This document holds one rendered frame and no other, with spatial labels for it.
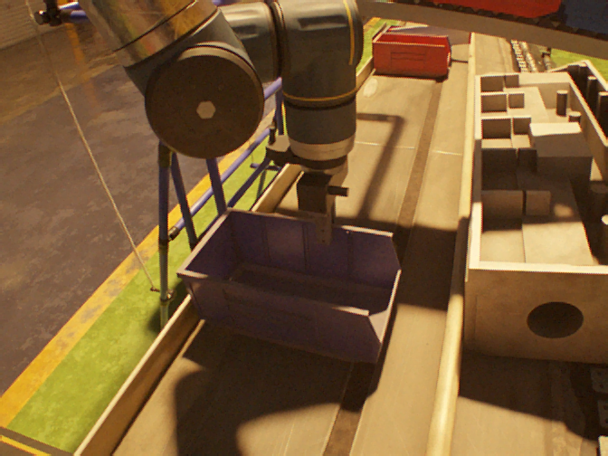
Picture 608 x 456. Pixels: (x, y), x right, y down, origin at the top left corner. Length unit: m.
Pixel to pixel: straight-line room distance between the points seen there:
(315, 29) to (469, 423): 0.59
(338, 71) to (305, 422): 0.51
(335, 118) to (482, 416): 0.49
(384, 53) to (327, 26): 1.45
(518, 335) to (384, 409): 0.24
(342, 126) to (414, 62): 1.41
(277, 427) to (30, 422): 1.34
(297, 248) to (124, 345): 1.22
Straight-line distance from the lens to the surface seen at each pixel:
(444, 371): 0.70
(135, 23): 0.38
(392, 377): 0.71
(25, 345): 2.15
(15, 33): 12.02
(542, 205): 0.79
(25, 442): 1.36
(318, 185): 0.63
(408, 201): 1.09
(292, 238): 0.79
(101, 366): 1.87
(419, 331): 0.77
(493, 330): 0.71
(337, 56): 0.57
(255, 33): 0.54
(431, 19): 0.84
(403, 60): 1.99
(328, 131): 0.60
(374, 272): 0.78
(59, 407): 1.84
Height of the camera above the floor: 1.35
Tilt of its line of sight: 38 degrees down
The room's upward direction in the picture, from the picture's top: 5 degrees counter-clockwise
